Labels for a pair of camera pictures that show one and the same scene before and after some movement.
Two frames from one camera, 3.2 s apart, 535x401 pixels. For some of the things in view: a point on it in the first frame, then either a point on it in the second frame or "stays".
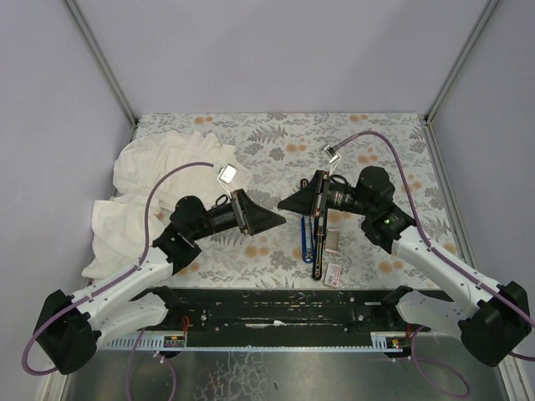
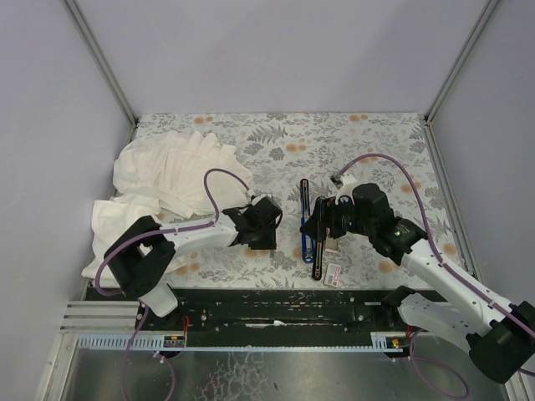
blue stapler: (308, 234) stays
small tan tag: (332, 241) stays
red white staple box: (333, 275) stays
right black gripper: (323, 196) → (320, 219)
